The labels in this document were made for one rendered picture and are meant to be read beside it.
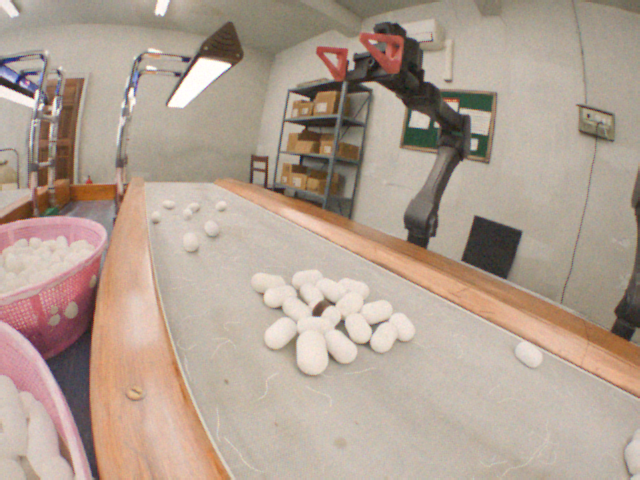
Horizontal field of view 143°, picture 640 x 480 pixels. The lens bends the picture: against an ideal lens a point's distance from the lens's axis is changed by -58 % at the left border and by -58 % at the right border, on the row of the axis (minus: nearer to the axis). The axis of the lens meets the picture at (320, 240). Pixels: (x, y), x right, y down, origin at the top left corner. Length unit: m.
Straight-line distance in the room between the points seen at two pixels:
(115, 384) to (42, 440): 0.06
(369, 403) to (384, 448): 0.04
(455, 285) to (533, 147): 2.00
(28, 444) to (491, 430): 0.27
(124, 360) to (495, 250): 2.22
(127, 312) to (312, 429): 0.14
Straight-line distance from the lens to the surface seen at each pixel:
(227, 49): 0.48
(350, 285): 0.27
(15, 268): 0.40
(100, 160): 4.65
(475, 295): 0.35
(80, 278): 0.29
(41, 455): 0.17
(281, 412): 0.16
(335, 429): 0.16
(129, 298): 0.21
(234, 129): 4.93
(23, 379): 0.22
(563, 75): 2.53
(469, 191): 2.31
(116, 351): 0.17
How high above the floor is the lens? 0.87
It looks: 16 degrees down
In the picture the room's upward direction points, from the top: 10 degrees clockwise
